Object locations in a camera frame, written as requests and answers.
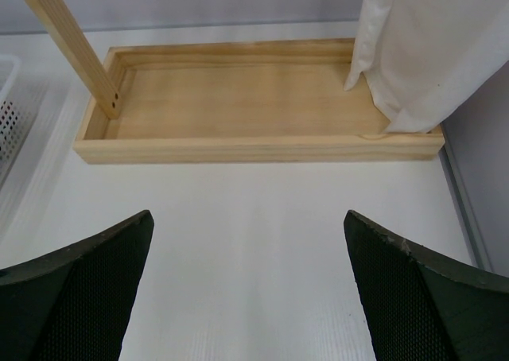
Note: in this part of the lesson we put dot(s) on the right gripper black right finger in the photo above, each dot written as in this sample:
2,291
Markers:
422,305

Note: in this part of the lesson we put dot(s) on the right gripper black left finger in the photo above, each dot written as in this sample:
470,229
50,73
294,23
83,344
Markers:
75,303

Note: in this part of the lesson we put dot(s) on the clear plastic bin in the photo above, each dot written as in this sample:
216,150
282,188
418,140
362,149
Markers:
18,110

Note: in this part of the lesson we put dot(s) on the wooden clothes rack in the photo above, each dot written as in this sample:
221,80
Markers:
265,101

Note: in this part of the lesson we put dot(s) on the white tank top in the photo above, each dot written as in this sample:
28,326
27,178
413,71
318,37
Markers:
423,58

